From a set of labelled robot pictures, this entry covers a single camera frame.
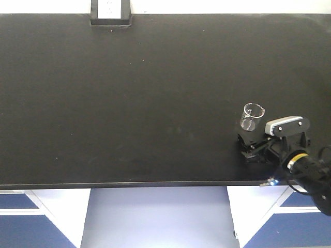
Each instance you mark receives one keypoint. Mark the blue right bench cabinet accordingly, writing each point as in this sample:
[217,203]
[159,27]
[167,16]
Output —
[276,217]

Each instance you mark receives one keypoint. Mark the blue left bench cabinet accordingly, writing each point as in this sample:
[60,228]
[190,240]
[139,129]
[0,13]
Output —
[43,218]

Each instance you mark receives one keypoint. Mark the small clear glass beaker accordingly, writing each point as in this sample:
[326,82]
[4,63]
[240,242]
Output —
[251,116]

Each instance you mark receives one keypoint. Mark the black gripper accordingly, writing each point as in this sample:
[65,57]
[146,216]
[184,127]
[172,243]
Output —
[278,150]

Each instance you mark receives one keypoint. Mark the black framed power outlet box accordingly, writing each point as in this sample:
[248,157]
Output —
[110,13]

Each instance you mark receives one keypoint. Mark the blue bench cabinet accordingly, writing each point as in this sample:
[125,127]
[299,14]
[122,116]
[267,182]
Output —
[43,218]
[276,217]

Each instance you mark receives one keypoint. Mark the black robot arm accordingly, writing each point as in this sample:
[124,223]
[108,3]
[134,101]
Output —
[303,173]

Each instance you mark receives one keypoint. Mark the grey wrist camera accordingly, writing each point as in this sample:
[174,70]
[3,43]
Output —
[287,126]

